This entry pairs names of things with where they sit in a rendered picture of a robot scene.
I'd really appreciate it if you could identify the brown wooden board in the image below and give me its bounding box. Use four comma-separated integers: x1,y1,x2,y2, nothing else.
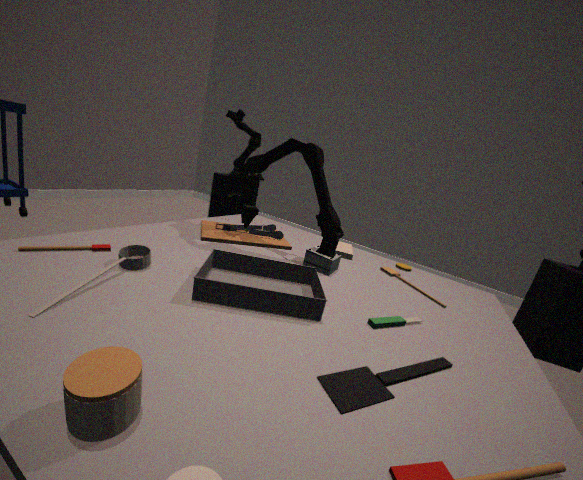
201,220,292,250

